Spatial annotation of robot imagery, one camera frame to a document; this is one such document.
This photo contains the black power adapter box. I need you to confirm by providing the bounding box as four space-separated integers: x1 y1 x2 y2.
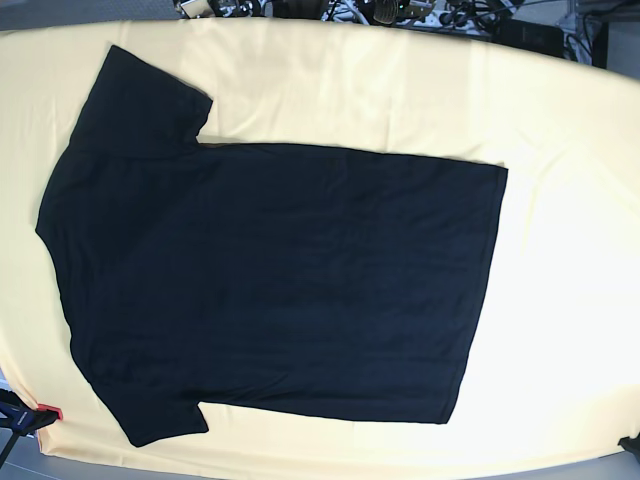
492 19 564 58

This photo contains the blue red table clamp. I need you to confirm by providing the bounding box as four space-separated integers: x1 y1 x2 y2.
1 389 62 436

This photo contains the black corner clamp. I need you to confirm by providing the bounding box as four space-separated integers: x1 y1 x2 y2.
618 435 640 462

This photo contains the yellow table cloth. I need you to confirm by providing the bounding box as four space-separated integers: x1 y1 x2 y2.
1 19 639 479

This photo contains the white power strip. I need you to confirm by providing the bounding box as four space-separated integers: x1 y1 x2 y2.
320 1 480 29

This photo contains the black T-shirt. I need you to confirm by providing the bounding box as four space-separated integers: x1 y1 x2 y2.
36 47 508 447

